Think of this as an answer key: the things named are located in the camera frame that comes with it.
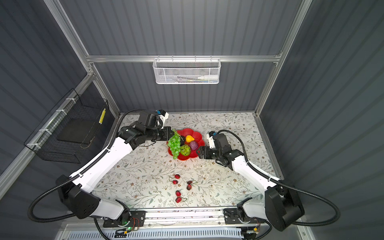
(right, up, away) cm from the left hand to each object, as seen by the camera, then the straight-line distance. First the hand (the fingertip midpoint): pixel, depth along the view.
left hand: (175, 132), depth 76 cm
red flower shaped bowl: (+12, -5, +27) cm, 30 cm away
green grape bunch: (-1, -6, +2) cm, 6 cm away
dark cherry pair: (+7, -30, +7) cm, 32 cm away
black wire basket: (-53, -3, -14) cm, 55 cm away
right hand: (+15, -11, +8) cm, 21 cm away
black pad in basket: (-47, +1, -2) cm, 47 cm away
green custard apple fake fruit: (+4, -11, +16) cm, 20 cm away
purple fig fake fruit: (+9, -9, +21) cm, 24 cm away
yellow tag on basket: (-42, +9, +8) cm, 44 cm away
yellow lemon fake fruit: (+6, -5, +25) cm, 26 cm away
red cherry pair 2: (+1, -36, +3) cm, 36 cm away
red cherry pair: (0, -26, +11) cm, 29 cm away
